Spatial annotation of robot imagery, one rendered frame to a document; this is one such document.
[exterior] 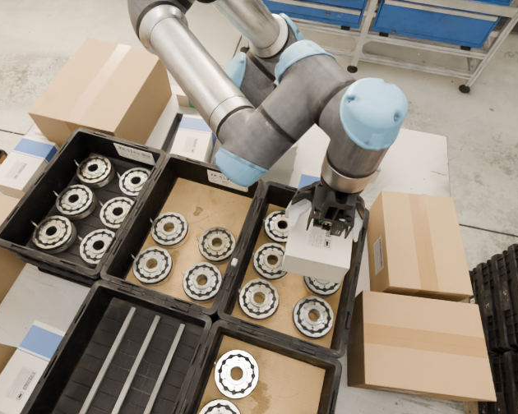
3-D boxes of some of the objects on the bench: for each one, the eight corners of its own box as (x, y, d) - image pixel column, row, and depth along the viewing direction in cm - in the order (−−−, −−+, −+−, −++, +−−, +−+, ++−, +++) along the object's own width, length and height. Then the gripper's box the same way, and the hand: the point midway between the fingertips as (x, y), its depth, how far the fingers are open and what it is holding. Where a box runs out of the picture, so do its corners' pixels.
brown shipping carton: (347, 386, 93) (365, 384, 79) (346, 305, 104) (362, 290, 90) (459, 401, 93) (497, 401, 79) (446, 317, 103) (478, 304, 89)
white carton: (52, 326, 98) (35, 319, 90) (89, 341, 97) (76, 335, 89) (5, 402, 89) (-18, 402, 81) (45, 420, 87) (25, 422, 79)
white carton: (38, 151, 128) (24, 135, 120) (67, 158, 127) (56, 143, 119) (4, 195, 118) (-12, 181, 110) (36, 204, 117) (21, 190, 109)
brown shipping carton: (365, 214, 120) (381, 190, 106) (429, 221, 119) (453, 197, 105) (370, 301, 105) (390, 286, 91) (443, 309, 105) (474, 295, 91)
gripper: (275, 188, 51) (268, 241, 68) (409, 216, 49) (366, 264, 67) (286, 144, 55) (276, 204, 72) (409, 168, 53) (369, 224, 71)
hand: (321, 221), depth 71 cm, fingers closed on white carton, 13 cm apart
